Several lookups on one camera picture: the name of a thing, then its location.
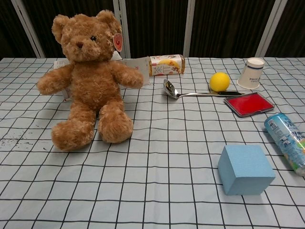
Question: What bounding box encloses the brown plush teddy bear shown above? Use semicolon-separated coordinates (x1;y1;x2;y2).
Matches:
36;10;145;152

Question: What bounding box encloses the white carton with red logo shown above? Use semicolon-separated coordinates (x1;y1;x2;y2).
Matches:
53;51;151;99

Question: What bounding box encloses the tea drink bottle yellow label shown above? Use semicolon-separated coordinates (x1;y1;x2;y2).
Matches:
148;54;186;78

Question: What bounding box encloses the checked light blue tablecloth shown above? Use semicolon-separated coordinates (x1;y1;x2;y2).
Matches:
0;57;305;229

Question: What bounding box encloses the yellow ball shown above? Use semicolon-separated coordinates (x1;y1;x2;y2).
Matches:
209;72;231;92

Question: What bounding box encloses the round orange hang tag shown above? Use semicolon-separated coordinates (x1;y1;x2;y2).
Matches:
113;33;124;52

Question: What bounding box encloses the red ink stamp pad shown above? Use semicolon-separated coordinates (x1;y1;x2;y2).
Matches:
223;92;275;118

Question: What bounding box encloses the blue foam block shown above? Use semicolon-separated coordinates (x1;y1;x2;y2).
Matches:
217;145;276;196

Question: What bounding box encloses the white paper cup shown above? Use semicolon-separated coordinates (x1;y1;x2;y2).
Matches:
236;57;265;90

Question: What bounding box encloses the blue snack can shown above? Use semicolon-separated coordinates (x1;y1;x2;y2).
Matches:
264;113;305;177

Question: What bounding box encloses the steel ladle black handle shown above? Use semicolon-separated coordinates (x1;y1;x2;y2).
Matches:
163;79;245;99

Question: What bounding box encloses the white metal frame post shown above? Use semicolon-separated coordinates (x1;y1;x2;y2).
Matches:
112;0;131;59
254;0;283;58
183;0;196;57
10;0;46;58

